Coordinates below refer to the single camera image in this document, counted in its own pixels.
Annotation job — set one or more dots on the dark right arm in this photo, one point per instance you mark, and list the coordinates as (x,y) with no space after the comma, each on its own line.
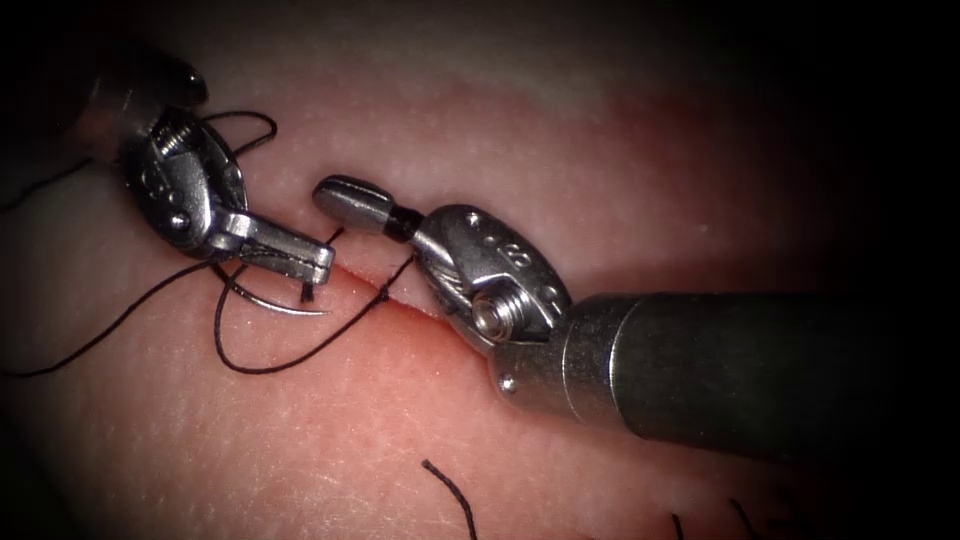
(712,367)

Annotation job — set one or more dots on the left arm needle driver jaw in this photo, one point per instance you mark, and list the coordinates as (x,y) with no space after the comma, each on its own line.
(285,241)
(296,270)

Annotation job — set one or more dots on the right arm needle driver jaw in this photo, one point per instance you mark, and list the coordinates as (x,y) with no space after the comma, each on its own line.
(352,210)
(352,182)

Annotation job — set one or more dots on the left arm needle driver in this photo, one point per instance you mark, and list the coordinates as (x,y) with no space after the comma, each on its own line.
(187,195)

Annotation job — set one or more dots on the short black thread piece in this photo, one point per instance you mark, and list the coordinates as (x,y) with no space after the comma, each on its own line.
(454,491)

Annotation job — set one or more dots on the curved steel needle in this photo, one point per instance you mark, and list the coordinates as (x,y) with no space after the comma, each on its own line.
(262,303)

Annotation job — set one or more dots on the right arm needle driver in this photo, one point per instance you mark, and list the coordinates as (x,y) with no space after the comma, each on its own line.
(487,255)

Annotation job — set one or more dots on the tissue pad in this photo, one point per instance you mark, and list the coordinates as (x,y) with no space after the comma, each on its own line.
(375,450)

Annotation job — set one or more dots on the dark left arm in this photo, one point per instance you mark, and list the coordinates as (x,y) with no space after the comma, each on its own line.
(142,82)

